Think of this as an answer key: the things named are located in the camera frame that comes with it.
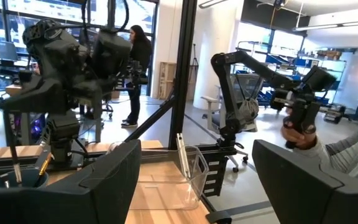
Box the blue-grey plastic cup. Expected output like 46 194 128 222
0 169 50 190

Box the clear plastic bin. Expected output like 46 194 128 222
106 133 210 211

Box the grey mesh office chair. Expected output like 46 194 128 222
201 73 262 174

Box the wooden side table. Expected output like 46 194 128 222
4 83 23 98

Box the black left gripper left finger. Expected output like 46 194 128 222
0 139 142 224

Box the person's forearm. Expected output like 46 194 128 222
293 120 358 184

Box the metal storage rack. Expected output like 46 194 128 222
234 40 347 108

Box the wooden crate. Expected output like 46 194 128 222
158 61 178 100

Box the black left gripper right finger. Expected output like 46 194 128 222
252 139 358 224

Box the person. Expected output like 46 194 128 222
121 24 154 129

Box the person's hand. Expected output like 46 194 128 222
280 123 318 151

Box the computer tower purple light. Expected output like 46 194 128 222
12 112 48 146

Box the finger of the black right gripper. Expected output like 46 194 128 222
0 77 71 114

